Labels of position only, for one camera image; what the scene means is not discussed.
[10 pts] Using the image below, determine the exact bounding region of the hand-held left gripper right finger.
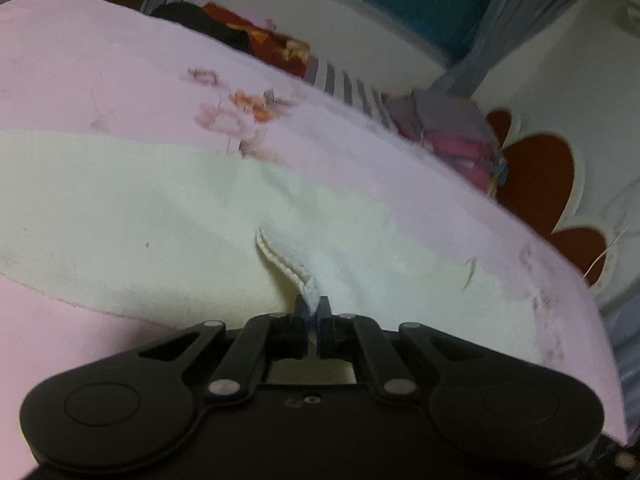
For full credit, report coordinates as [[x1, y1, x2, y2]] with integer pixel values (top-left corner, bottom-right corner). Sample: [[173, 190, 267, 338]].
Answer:
[[316, 296, 487, 398]]

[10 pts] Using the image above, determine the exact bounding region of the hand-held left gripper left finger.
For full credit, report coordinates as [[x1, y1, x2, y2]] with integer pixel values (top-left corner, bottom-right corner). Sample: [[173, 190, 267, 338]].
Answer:
[[138, 295, 311, 399]]

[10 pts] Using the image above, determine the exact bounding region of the white towel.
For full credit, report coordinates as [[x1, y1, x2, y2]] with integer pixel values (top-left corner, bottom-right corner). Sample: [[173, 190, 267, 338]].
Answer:
[[0, 130, 507, 357]]

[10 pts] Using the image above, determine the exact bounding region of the pile of folded clothes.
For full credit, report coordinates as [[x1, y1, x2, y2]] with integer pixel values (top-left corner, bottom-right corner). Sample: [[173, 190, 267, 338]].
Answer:
[[382, 89, 509, 197]]

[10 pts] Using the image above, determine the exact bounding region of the grey striped pillow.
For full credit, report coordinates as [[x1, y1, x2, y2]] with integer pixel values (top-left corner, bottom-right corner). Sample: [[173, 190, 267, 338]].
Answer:
[[304, 57, 402, 132]]

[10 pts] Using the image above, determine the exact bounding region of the white and red headboard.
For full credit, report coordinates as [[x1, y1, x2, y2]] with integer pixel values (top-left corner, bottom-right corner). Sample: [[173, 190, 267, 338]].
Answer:
[[425, 0, 640, 313]]

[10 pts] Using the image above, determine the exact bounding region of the red patterned cloth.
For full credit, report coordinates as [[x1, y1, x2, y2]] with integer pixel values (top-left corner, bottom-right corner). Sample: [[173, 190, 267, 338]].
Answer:
[[202, 2, 312, 79]]

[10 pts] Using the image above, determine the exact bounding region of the black cloth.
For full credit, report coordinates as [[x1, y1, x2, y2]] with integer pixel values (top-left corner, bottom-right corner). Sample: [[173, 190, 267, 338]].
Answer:
[[150, 2, 252, 54]]

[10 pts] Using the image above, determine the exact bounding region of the pink floral bedsheet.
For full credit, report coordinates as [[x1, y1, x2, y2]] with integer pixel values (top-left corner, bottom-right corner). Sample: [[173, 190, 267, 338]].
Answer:
[[0, 0, 629, 461]]

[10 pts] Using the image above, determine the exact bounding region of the teal glass window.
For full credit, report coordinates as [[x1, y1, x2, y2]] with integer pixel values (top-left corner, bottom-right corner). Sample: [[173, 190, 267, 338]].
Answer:
[[292, 0, 507, 57]]

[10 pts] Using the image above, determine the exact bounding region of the thin white cord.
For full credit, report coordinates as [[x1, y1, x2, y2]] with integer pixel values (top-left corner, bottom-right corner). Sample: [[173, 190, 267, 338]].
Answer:
[[584, 185, 640, 282]]

